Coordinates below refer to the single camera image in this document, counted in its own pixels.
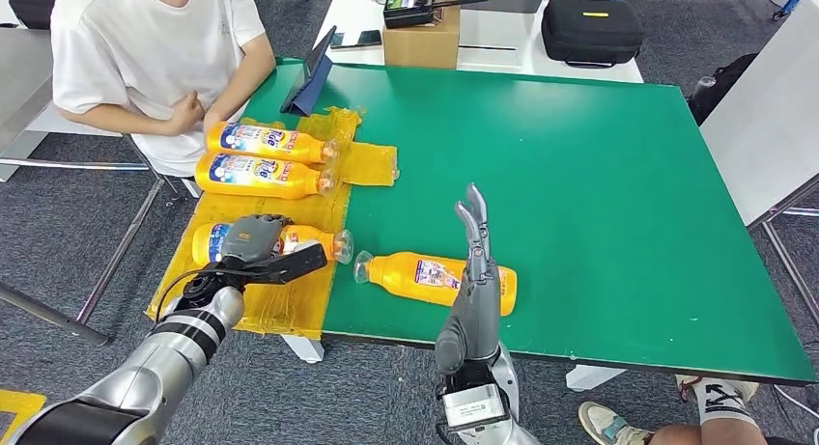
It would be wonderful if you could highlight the person's right hand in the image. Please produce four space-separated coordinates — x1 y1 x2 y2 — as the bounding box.
168 90 206 136

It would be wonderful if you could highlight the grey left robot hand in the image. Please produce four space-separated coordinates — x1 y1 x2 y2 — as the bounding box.
220 213 296 264

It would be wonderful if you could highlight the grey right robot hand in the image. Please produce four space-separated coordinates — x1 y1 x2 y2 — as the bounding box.
435 182 503 376

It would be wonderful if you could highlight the person's left hand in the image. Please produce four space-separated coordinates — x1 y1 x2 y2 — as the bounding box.
201 106 226 142

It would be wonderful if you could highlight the orange detergent bottle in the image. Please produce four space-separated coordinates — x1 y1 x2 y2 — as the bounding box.
353 250 519 318
191 221 354 267
193 151 338 202
204 121 340 167

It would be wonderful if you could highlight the person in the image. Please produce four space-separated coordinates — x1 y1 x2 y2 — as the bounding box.
49 0 277 178
578 376 769 445

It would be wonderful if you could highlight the yellow taped cardboard sheet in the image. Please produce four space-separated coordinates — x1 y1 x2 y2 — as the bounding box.
145 106 401 343

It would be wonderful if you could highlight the tablet in blue case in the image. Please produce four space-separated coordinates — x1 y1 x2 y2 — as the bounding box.
280 24 338 117

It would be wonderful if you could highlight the white table foot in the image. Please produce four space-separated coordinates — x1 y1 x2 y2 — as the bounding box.
281 335 326 365
566 365 627 394

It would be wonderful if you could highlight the white table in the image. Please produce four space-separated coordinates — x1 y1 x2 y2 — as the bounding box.
315 0 644 85

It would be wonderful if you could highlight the black carrying case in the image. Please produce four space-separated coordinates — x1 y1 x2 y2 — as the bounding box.
540 0 645 70
7 0 66 31

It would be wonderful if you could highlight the brown cardboard box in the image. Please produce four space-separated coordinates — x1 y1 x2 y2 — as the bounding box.
382 0 462 70

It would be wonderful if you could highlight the black remote controller with antennas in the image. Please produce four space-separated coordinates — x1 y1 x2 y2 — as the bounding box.
382 0 490 30

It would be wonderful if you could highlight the black backpack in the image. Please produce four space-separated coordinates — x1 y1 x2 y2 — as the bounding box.
686 53 759 126

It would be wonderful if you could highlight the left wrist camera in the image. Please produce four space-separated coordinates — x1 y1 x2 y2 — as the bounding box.
182 240 328 296

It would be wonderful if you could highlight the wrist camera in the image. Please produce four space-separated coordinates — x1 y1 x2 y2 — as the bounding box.
182 240 328 296
438 380 513 433

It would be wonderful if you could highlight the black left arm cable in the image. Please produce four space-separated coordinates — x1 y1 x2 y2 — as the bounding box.
153 267 257 321

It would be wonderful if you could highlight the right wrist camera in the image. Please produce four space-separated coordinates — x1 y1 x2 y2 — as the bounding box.
438 380 513 433

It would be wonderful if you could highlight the grey desk with metal frame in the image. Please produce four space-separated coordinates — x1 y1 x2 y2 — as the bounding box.
0 27 169 348

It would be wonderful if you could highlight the white desk with metal frame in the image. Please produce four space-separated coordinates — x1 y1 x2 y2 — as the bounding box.
698 0 819 331

